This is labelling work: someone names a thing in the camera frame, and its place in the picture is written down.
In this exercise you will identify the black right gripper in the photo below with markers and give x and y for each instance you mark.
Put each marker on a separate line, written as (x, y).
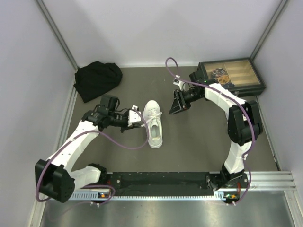
(179, 104)

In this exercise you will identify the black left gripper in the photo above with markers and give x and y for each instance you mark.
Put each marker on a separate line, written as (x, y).
(126, 127)

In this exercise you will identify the white shoelace of shoe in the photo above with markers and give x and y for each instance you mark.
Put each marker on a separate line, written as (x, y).
(152, 116)

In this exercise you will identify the white sneaker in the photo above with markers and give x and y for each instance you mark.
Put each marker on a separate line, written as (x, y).
(155, 133)

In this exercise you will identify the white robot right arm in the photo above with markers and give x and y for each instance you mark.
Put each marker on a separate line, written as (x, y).
(243, 119)

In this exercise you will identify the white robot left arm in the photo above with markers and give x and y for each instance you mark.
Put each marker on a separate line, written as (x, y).
(55, 177)

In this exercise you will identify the black crumpled cloth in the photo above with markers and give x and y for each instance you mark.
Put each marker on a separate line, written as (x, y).
(97, 79)

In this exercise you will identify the black compartment box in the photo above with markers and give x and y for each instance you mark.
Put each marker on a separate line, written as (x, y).
(239, 76)

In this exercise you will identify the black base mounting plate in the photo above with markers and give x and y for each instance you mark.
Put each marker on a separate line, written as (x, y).
(168, 183)

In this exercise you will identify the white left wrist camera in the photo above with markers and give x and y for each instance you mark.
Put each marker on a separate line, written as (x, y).
(134, 115)

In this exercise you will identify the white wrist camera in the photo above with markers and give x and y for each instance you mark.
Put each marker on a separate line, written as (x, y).
(134, 115)
(178, 82)

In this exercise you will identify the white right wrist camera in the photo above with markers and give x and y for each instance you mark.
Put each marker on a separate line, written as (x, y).
(178, 82)

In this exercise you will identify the grey slotted cable duct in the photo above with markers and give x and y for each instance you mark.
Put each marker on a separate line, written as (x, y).
(103, 195)

